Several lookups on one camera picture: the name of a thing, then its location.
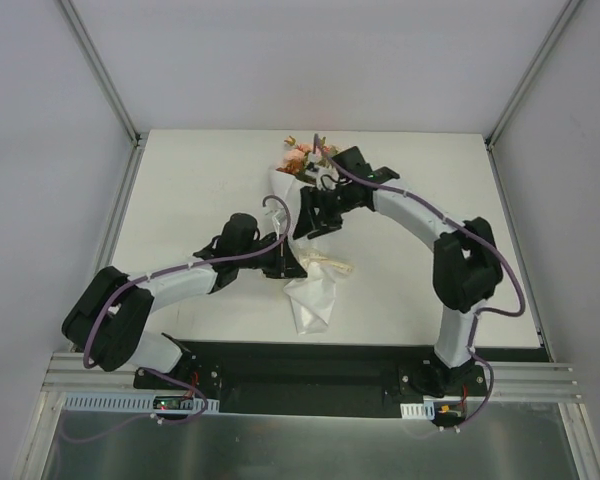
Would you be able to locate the cream printed ribbon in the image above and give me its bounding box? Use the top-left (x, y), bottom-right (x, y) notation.
top-left (298, 249), bottom-right (354, 276)

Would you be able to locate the translucent white wrapping paper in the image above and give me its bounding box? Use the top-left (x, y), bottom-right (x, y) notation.
top-left (268, 168), bottom-right (342, 335)

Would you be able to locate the pink rose stem with leaves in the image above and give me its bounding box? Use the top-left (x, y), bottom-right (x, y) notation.
top-left (284, 136), bottom-right (338, 185)

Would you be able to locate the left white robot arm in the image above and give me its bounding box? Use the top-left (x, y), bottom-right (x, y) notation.
top-left (61, 213), bottom-right (307, 389)

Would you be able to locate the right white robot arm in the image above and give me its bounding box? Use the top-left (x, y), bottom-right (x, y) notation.
top-left (293, 146), bottom-right (503, 398)

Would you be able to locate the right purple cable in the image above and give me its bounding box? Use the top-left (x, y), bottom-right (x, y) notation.
top-left (312, 132), bottom-right (526, 436)

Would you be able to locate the purple cable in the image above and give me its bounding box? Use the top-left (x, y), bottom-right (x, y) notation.
top-left (59, 195), bottom-right (294, 444)
top-left (312, 132), bottom-right (526, 436)

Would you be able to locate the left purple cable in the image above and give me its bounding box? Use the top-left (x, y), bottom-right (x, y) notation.
top-left (59, 195), bottom-right (294, 444)

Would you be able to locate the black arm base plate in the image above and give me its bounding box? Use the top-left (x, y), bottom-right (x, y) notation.
top-left (74, 338), bottom-right (554, 416)

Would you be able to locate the right white cable duct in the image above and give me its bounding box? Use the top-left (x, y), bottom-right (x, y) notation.
top-left (400, 401), bottom-right (435, 421)

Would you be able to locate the white cable duct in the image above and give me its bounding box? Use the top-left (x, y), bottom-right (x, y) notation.
top-left (400, 401), bottom-right (435, 421)
top-left (64, 393), bottom-right (220, 415)

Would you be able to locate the aluminium front rail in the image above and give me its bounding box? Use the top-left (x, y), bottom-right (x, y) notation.
top-left (41, 353), bottom-right (584, 404)

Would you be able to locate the left white cable duct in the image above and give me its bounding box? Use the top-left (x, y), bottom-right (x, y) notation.
top-left (64, 393), bottom-right (220, 415)

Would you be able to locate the left aluminium frame post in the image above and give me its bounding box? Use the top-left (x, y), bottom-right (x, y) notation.
top-left (55, 0), bottom-right (143, 147)

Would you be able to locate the aluminium frame post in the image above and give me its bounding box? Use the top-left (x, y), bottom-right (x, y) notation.
top-left (55, 0), bottom-right (143, 147)
top-left (485, 0), bottom-right (585, 152)

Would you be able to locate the right aluminium frame post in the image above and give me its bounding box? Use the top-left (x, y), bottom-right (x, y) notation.
top-left (485, 0), bottom-right (585, 152)

